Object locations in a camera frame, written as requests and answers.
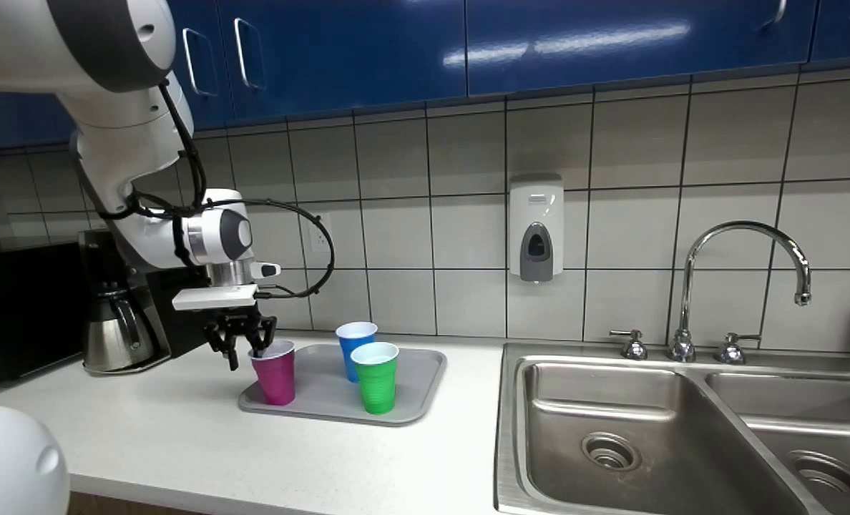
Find magenta plastic cup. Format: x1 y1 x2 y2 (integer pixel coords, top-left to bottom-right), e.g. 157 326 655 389
248 336 300 409

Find black microwave oven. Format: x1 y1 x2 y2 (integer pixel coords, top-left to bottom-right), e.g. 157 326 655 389
0 236 92 393

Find chrome faucet handle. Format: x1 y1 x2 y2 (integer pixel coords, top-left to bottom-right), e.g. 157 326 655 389
713 328 763 366
606 326 650 363

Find green plastic cup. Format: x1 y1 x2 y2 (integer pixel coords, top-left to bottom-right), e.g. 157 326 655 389
350 339 404 418

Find stainless steel carafe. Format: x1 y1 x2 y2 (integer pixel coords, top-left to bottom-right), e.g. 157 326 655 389
82 283 161 373

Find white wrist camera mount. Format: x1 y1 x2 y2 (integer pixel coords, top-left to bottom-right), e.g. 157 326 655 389
168 260 287 313

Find stainless steel double sink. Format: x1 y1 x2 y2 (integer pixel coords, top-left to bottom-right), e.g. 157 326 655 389
492 339 850 515

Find wooden lower cabinets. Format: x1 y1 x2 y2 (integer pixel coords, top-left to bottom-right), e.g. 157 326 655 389
67 489 205 515

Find chrome gooseneck faucet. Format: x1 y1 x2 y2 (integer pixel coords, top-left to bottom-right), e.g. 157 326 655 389
666 218 816 363

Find white wall soap dispenser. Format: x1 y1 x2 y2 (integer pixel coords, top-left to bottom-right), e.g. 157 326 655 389
506 173 567 283

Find blue upper cabinets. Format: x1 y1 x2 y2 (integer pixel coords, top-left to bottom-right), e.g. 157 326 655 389
0 0 850 155

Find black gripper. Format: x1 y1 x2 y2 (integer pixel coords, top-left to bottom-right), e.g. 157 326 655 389
202 306 281 373

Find grey plastic tray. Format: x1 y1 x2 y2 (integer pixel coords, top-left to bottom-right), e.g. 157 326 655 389
238 339 449 429

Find blue plastic cup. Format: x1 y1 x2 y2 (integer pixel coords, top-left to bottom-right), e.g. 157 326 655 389
333 318 380 385

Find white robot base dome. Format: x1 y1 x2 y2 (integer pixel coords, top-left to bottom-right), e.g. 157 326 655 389
0 398 72 515

